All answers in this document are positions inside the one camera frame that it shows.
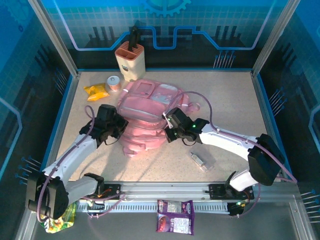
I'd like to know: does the pink backpack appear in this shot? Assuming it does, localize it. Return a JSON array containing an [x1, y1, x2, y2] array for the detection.
[[116, 78, 201, 158]]

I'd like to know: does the clear plastic pouch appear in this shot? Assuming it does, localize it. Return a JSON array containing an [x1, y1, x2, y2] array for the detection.
[[189, 150, 214, 173]]

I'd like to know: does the green snack bag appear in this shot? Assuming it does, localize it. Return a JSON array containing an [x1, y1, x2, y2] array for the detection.
[[39, 201, 77, 234]]

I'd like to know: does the yellow snack packet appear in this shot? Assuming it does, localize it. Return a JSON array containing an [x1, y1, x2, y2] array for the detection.
[[83, 82, 110, 102]]

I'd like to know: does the aluminium front beam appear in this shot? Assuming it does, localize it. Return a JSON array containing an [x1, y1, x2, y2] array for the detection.
[[29, 180, 301, 202]]

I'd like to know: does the beige knife block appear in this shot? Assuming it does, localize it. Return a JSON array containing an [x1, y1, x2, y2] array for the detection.
[[114, 41, 147, 83]]

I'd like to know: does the black electronics box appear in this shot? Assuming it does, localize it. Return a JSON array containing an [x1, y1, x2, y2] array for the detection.
[[226, 201, 248, 217], [86, 196, 106, 214]]

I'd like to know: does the purple snack packet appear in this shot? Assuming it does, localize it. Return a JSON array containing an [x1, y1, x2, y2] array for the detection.
[[156, 199, 195, 236]]

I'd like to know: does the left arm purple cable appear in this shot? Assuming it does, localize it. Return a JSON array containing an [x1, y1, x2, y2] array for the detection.
[[36, 105, 126, 223]]

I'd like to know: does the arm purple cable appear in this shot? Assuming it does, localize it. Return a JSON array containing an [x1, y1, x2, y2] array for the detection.
[[162, 91, 299, 219], [36, 105, 126, 223]]

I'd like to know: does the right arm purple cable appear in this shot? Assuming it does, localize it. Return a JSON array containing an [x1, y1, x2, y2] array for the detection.
[[162, 91, 299, 219]]

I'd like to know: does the aluminium table side rail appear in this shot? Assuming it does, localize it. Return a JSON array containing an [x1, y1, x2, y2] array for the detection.
[[39, 71, 81, 183], [250, 71, 289, 183]]

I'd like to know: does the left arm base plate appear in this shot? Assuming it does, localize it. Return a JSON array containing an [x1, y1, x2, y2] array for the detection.
[[75, 183, 121, 201]]

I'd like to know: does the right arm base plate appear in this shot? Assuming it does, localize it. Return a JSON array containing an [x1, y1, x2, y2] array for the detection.
[[208, 183, 255, 201]]

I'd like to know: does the white slotted cable duct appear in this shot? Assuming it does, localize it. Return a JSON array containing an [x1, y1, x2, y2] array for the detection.
[[74, 201, 231, 213]]

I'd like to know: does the black knife handle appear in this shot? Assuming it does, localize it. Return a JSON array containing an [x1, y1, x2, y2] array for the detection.
[[127, 25, 139, 51]]

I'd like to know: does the aluminium frame post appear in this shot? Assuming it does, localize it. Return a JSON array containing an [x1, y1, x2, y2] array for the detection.
[[251, 0, 302, 77], [26, 0, 80, 77]]

